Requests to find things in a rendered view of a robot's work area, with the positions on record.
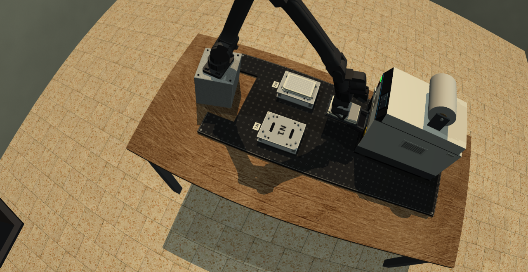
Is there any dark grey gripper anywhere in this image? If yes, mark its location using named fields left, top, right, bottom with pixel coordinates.
left=331, top=87, right=349, bottom=121

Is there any cream multi-well plate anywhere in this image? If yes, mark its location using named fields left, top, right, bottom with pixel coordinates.
left=282, top=73, right=316, bottom=99

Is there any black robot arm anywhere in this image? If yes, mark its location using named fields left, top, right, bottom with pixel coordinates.
left=203, top=0, right=369, bottom=103

